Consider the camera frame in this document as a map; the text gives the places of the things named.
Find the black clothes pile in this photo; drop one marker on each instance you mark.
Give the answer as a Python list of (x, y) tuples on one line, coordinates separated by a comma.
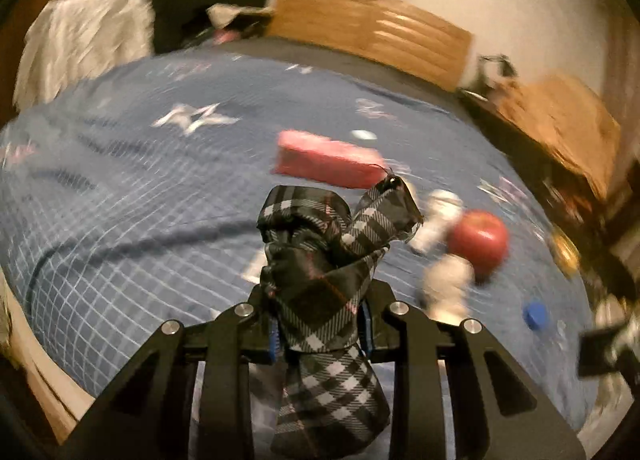
[(177, 21)]

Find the wooden slatted headboard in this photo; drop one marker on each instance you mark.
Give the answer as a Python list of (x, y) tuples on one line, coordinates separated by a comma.
[(390, 32)]

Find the black desk lamp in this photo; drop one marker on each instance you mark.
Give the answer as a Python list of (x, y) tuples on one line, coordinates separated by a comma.
[(496, 68)]

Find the orange cloth cover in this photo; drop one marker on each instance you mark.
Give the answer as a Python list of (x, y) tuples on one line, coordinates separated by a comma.
[(569, 121)]

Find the red apple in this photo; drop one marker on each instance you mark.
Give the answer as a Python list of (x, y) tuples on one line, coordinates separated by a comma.
[(480, 238)]

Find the grey white sock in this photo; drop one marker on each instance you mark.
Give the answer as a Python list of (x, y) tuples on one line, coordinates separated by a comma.
[(446, 281)]

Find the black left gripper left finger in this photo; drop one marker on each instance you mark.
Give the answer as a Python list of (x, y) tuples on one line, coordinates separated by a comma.
[(184, 394)]

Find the yellow snack packet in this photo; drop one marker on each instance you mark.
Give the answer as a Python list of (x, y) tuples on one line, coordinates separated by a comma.
[(564, 253)]

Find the white crumpled cloth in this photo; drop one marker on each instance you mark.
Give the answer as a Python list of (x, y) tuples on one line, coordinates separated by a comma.
[(74, 40)]

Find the black plaid cloth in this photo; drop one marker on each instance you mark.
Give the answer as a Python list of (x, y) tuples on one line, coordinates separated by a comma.
[(321, 258)]

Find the blue checked star bedspread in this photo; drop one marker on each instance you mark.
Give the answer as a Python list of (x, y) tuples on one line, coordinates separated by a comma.
[(133, 199)]

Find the blue bottle cap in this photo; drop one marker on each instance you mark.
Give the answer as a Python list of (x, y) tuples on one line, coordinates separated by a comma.
[(535, 315)]

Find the pink rectangular box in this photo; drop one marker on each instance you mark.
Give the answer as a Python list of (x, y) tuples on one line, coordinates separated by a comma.
[(319, 158)]

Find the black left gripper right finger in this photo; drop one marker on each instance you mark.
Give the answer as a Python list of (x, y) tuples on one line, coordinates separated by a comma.
[(459, 382)]

